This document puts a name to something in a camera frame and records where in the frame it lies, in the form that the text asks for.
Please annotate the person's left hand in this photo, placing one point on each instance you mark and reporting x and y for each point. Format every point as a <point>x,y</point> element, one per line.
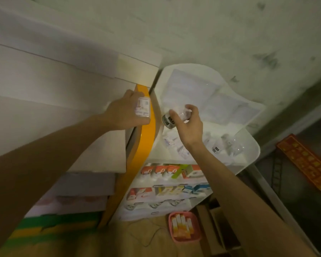
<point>120,115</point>

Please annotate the person's right hand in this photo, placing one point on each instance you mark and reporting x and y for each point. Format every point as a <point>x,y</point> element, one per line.
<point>192,131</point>

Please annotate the person's left thumb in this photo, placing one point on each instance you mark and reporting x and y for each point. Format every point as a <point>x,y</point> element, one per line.
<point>143,121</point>

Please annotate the person's right thumb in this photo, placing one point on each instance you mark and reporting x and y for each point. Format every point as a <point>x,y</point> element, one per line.
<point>174,117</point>

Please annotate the small bottle with black label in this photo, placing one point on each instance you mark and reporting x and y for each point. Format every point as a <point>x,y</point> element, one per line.
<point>169,120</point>
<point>216,149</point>

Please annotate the small white medicine box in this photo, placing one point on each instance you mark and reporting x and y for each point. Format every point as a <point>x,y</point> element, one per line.
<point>142,107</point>

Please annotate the person's left forearm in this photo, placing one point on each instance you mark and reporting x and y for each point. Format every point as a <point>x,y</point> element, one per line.
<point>42,160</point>

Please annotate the person's right forearm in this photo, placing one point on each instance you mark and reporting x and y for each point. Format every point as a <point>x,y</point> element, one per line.
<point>246,206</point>

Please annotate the orange shelf side panel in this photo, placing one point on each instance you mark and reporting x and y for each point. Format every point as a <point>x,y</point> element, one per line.
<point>143,147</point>

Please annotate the pile of small white boxes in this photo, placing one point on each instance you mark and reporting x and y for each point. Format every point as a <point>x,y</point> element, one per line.
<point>173,143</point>

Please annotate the clear plastic sheet bags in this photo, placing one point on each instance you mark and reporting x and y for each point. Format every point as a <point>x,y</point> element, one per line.
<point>203,96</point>

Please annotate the green and white box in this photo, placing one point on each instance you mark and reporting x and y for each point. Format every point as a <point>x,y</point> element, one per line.
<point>182,171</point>

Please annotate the orange and white box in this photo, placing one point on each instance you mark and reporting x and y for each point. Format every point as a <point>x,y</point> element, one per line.
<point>194,171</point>

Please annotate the clear small bottle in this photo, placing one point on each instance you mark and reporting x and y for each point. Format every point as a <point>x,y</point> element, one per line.
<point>227,141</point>
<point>238,148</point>

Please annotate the white display shelf unit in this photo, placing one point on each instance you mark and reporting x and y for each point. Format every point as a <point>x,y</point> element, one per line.
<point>230,85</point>

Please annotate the yellow and white box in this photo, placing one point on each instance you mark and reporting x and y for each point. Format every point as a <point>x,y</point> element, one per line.
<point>163,190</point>
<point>178,190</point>

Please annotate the wide red and white box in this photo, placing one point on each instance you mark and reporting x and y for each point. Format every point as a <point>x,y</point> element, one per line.
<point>139,194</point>

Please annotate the blue and white box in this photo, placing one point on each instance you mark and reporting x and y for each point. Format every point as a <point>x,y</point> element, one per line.
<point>203,187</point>
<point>191,189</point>

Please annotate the row of white boxes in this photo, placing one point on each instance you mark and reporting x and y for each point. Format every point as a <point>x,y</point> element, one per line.
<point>157,205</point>

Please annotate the stack of flat white boxes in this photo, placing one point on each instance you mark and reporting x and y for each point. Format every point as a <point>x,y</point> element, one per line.
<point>80,195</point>

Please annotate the orange and white packet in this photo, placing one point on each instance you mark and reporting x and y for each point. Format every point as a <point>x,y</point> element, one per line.
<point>174,228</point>
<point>184,224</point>
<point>190,227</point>
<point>179,223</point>

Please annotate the pink plastic basket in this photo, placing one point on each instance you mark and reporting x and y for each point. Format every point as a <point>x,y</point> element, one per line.
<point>195,236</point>

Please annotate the brown cardboard box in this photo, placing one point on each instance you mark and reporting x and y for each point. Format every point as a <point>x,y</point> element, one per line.
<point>216,232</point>

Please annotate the green and yellow box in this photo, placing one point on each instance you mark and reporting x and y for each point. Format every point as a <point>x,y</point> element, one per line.
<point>53,227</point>

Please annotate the orange plastic crate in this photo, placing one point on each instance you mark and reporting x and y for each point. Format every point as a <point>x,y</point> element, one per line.
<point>307,163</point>

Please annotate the grey metal door rail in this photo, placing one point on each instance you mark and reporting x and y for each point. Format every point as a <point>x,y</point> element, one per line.
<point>278,200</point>

